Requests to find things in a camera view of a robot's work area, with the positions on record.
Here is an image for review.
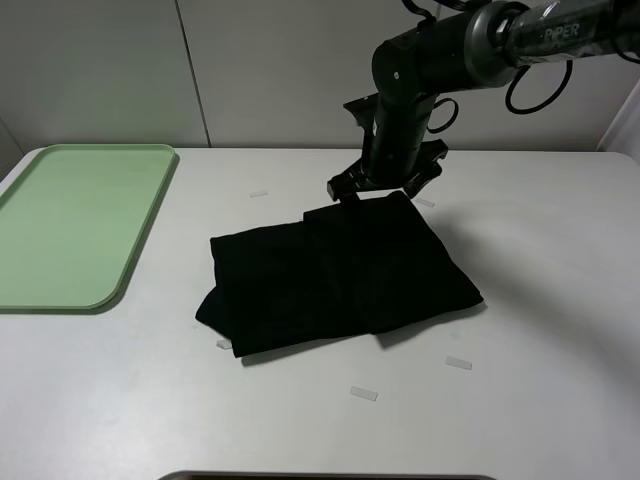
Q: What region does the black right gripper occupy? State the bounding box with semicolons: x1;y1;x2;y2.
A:
327;134;448;203

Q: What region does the black short sleeve t-shirt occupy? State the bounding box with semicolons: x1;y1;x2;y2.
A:
195;191;483;358

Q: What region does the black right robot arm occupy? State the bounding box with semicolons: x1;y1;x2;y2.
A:
327;1;639;201

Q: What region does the light green plastic tray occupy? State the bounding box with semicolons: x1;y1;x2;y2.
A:
1;144;178;312

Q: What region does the clear tape strip back right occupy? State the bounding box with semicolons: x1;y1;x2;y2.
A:
415;198;435;208

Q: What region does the clear tape strip front right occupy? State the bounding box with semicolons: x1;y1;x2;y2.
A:
445;355;473;371

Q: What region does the clear tape strip front left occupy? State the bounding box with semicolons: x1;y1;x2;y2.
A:
216;339;232;350

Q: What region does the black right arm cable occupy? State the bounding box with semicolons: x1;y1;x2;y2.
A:
427;64;572;135

